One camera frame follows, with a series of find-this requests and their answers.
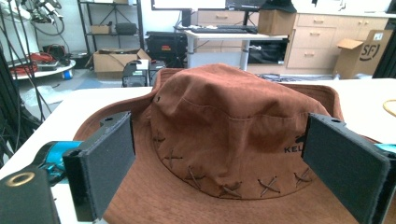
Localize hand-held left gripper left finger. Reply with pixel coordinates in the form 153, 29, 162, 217
62, 111, 137, 223

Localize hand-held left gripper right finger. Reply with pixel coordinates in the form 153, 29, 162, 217
301, 112, 396, 224

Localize brown brimmed hat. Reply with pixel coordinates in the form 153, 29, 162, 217
73, 63, 396, 224

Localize black and white device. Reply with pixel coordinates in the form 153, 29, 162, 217
121, 59, 166, 88

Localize open printed cardboard box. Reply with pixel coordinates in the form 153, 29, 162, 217
332, 29, 394, 79

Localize round white table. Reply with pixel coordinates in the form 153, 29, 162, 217
12, 59, 77, 80

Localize wooden drawer cabinet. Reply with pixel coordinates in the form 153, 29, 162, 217
197, 8, 389, 75

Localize black equipment case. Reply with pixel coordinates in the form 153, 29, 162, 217
145, 31, 189, 68

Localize small cardboard box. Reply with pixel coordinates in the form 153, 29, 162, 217
90, 24, 112, 35

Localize dark bag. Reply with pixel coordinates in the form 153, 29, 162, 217
114, 22, 138, 35

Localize black under-desk computer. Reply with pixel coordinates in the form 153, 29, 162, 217
247, 38, 289, 65

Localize black metal shelf rack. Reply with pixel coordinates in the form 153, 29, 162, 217
77, 0, 146, 54

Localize closed brown cardboard box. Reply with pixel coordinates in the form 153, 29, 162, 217
257, 8, 297, 36

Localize white desk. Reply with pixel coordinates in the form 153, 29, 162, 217
183, 29, 289, 72

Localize black keyboard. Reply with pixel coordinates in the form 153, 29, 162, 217
191, 27, 248, 35

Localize black monitor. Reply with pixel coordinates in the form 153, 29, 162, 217
225, 0, 267, 12

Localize yellow cord loop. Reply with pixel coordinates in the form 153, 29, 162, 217
382, 99, 396, 119

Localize red cable coil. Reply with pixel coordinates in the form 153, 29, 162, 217
9, 51, 58, 76

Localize hanging black cables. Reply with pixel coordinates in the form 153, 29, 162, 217
0, 0, 68, 169

